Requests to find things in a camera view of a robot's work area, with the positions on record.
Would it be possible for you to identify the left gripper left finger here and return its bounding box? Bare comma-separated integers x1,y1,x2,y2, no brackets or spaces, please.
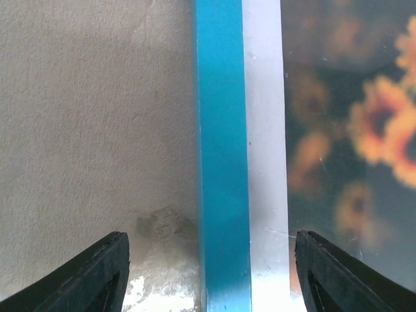
1,231,129,311

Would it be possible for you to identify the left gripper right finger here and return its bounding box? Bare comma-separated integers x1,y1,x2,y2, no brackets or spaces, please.
295,230,415,312

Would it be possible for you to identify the teal wooden picture frame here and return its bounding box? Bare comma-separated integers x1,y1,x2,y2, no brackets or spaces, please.
192,1,308,311

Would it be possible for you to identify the sunflower photo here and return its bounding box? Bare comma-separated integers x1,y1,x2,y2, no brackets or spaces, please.
281,1,415,290

